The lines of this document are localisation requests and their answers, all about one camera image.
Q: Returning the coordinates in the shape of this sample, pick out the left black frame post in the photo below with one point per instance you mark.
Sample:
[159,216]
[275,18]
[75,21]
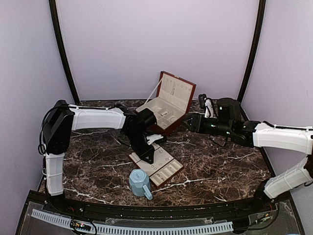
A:
[62,51]

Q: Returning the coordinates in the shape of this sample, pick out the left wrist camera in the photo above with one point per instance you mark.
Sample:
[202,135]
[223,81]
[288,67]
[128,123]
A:
[156,138]

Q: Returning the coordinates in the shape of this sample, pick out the white slotted cable duct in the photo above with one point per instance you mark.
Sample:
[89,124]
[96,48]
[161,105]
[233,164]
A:
[133,227]

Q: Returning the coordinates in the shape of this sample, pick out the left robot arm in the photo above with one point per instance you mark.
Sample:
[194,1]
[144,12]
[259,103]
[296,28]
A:
[59,122]

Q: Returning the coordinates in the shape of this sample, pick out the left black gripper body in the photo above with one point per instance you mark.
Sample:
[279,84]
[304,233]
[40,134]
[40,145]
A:
[138,147]

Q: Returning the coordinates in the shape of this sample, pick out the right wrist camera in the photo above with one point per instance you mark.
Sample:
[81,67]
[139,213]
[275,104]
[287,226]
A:
[207,105]

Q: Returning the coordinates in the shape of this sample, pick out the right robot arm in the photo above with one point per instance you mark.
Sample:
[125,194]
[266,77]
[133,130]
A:
[223,118]

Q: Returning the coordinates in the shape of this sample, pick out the black front rail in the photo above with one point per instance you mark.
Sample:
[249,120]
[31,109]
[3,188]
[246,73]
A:
[236,210]

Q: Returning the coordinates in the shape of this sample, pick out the black frame post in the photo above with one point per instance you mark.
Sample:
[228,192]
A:
[62,51]
[253,49]

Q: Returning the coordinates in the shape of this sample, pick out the red wooden jewelry box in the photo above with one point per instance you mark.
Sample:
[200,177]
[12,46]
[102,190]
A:
[173,100]

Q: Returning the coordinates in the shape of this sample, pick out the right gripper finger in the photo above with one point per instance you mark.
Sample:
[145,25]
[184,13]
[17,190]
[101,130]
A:
[190,127]
[187,120]

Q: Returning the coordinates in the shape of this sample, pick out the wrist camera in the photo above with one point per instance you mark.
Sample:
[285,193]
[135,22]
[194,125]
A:
[207,105]
[156,138]

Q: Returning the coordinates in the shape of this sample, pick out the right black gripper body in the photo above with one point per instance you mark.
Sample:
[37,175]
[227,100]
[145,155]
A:
[198,122]

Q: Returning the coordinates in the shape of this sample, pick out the right black frame post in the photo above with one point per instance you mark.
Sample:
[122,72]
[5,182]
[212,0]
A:
[253,49]

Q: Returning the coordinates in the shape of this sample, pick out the red jewelry tray insert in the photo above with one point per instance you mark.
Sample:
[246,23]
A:
[162,170]

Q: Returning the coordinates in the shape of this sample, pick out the light blue mug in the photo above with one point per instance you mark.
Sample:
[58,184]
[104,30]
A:
[140,184]

